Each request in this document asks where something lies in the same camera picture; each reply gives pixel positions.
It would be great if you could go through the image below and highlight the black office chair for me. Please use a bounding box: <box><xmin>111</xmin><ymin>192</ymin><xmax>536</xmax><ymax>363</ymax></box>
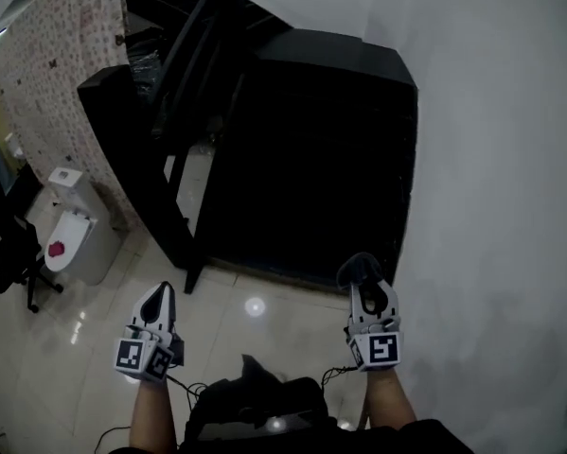
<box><xmin>0</xmin><ymin>163</ymin><xmax>65</xmax><ymax>314</ymax></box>

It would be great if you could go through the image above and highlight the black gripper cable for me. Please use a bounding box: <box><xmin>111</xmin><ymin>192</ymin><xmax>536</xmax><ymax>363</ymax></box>
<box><xmin>320</xmin><ymin>365</ymin><xmax>360</xmax><ymax>387</ymax></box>
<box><xmin>167</xmin><ymin>374</ymin><xmax>208</xmax><ymax>396</ymax></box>

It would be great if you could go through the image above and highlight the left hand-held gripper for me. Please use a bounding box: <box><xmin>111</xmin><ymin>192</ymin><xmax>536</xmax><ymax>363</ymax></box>
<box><xmin>114</xmin><ymin>281</ymin><xmax>185</xmax><ymax>382</ymax></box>

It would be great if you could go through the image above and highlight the white bin with red spot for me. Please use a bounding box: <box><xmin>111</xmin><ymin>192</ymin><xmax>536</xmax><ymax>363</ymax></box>
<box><xmin>44</xmin><ymin>167</ymin><xmax>121</xmax><ymax>287</ymax></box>

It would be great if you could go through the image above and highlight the floral patterned counter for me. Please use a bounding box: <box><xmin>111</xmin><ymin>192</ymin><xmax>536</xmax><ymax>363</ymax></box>
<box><xmin>0</xmin><ymin>0</ymin><xmax>147</xmax><ymax>234</ymax></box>

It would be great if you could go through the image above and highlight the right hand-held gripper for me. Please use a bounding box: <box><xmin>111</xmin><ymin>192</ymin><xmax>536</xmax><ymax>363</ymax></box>
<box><xmin>346</xmin><ymin>279</ymin><xmax>402</xmax><ymax>373</ymax></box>

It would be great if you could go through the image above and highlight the person's right forearm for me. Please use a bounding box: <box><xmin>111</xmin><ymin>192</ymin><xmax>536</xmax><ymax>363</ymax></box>
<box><xmin>361</xmin><ymin>369</ymin><xmax>419</xmax><ymax>429</ymax></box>

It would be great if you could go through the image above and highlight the black wooden cabinet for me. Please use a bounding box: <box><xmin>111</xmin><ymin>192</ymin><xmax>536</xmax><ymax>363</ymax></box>
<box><xmin>77</xmin><ymin>28</ymin><xmax>419</xmax><ymax>295</ymax></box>

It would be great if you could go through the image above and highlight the person's left forearm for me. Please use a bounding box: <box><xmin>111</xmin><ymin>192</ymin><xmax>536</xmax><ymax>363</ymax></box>
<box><xmin>129</xmin><ymin>378</ymin><xmax>178</xmax><ymax>454</ymax></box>

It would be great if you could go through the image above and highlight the black staircase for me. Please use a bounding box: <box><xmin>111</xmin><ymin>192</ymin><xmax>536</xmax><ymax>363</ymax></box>
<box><xmin>121</xmin><ymin>0</ymin><xmax>296</xmax><ymax>141</ymax></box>

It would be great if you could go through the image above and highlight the person's black clothing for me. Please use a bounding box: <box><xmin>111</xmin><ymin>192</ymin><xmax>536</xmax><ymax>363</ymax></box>
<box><xmin>178</xmin><ymin>353</ymin><xmax>473</xmax><ymax>454</ymax></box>

